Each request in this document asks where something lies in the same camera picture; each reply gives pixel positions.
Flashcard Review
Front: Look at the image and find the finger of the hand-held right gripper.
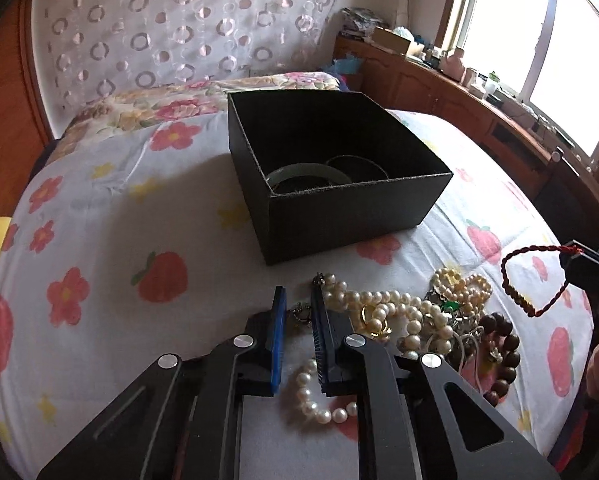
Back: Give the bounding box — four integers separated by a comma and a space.
562, 241, 599, 291

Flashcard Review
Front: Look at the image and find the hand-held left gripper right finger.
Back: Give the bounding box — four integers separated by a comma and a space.
309, 282, 563, 480

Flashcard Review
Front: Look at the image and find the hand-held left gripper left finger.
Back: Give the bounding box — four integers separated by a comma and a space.
36, 286, 286, 480

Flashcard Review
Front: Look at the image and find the silver chain necklace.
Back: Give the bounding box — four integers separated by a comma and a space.
290, 301, 313, 332

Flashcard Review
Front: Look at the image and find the white pearl necklace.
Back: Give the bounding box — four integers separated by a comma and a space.
284, 274, 425, 428

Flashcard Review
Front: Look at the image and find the red braided cord bracelet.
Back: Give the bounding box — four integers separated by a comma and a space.
499, 241, 583, 318

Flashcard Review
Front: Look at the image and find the black cardboard box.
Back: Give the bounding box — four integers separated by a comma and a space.
228, 91, 453, 266

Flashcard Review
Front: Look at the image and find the pale green jade bangle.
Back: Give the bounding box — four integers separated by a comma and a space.
266, 162, 353, 196

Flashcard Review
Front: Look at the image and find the thin dark bangle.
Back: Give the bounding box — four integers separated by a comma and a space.
326, 155, 390, 181

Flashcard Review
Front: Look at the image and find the wooden cabinet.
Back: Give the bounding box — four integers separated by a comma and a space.
333, 35, 599, 243

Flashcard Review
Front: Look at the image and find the window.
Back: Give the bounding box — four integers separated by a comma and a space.
437, 0, 599, 181

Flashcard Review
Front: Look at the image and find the pink bottle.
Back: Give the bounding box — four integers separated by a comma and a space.
440, 47, 468, 81

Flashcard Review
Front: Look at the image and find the floral quilt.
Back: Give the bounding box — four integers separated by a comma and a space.
62, 72, 351, 151

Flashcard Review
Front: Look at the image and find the blue plastic bag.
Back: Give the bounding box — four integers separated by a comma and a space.
324, 55, 365, 81

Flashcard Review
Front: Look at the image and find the brown cardboard box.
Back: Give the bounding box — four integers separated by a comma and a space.
372, 27, 413, 56

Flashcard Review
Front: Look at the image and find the stack of newspapers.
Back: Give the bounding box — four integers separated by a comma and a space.
339, 7, 389, 41

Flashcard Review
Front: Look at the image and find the circle pattern sheer cloth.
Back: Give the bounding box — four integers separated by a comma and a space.
32, 0, 343, 138

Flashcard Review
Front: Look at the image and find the wooden wardrobe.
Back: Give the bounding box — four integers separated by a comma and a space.
0, 0, 57, 198

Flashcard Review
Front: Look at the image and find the gold ring bracelet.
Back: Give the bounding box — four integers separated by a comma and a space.
361, 304, 393, 339

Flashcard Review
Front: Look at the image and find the brown wooden bead bracelet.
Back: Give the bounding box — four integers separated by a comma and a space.
472, 312, 523, 408

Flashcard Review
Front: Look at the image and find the cream pearl bracelet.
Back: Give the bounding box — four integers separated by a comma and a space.
432, 267, 493, 311

